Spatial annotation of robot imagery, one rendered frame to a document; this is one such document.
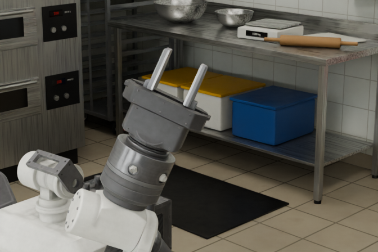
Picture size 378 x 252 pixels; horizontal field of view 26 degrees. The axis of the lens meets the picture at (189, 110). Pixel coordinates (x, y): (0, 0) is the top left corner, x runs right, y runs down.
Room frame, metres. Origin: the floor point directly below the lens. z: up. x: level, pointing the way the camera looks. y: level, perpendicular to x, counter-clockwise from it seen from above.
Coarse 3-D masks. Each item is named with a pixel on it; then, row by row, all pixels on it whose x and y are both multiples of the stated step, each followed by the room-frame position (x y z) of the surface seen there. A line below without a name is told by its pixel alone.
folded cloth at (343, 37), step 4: (328, 32) 5.26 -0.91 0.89; (316, 36) 5.12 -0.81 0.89; (320, 36) 5.12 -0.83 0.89; (324, 36) 5.12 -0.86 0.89; (328, 36) 5.12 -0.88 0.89; (332, 36) 5.12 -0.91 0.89; (336, 36) 5.12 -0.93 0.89; (340, 36) 5.12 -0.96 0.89; (344, 36) 5.12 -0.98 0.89; (344, 40) 4.96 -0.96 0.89; (348, 40) 4.96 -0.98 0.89; (352, 40) 4.96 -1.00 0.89; (356, 40) 4.96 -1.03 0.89; (360, 40) 4.97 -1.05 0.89; (364, 40) 4.98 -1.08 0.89
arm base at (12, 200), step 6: (0, 174) 1.52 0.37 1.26; (0, 180) 1.51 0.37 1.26; (6, 180) 1.51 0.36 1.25; (0, 186) 1.50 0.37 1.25; (6, 186) 1.50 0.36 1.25; (0, 192) 1.49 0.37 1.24; (6, 192) 1.49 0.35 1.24; (12, 192) 1.49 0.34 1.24; (0, 198) 1.48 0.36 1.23; (6, 198) 1.47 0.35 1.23; (12, 198) 1.47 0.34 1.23; (0, 204) 1.46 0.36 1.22; (6, 204) 1.46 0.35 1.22; (12, 204) 1.47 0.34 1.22
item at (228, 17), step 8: (232, 8) 5.69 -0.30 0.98; (240, 8) 5.68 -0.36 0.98; (216, 16) 5.54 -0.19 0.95; (224, 16) 5.45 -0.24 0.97; (232, 16) 5.43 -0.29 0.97; (240, 16) 5.44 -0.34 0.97; (248, 16) 5.47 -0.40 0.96; (224, 24) 5.49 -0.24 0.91; (232, 24) 5.46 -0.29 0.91; (240, 24) 5.47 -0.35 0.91
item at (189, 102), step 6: (204, 66) 1.08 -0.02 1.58; (198, 72) 1.08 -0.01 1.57; (204, 72) 1.08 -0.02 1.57; (198, 78) 1.08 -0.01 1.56; (192, 84) 1.08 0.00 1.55; (198, 84) 1.08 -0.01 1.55; (192, 90) 1.08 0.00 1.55; (198, 90) 1.10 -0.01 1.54; (186, 96) 1.08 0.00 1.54; (192, 96) 1.08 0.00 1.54; (186, 102) 1.07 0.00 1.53; (192, 102) 1.08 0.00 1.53; (192, 108) 1.08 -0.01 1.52
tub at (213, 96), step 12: (204, 84) 5.48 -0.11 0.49; (216, 84) 5.48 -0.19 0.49; (228, 84) 5.48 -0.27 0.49; (240, 84) 5.48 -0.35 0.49; (252, 84) 5.48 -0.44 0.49; (264, 84) 5.51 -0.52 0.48; (204, 96) 5.31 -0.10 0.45; (216, 96) 5.22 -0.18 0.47; (228, 96) 5.27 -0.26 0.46; (204, 108) 5.31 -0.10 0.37; (216, 108) 5.24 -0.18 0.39; (228, 108) 5.26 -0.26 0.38; (216, 120) 5.23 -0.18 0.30; (228, 120) 5.26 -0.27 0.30
